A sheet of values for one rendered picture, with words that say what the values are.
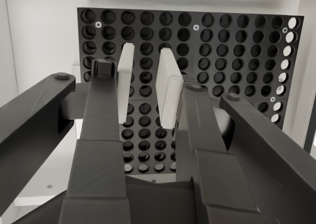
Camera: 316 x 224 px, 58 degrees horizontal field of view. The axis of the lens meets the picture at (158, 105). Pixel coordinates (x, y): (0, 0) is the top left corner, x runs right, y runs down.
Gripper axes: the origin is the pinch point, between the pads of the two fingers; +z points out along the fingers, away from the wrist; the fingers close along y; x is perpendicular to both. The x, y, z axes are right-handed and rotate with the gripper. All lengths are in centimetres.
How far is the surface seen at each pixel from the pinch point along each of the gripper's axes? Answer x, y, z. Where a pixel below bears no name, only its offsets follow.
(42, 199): -18.4, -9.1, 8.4
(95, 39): 0.0, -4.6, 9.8
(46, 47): -2.9, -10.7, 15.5
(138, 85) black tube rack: -3.9, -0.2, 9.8
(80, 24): 1.2, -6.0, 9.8
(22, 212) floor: -102, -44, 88
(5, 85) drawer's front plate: -6.5, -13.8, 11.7
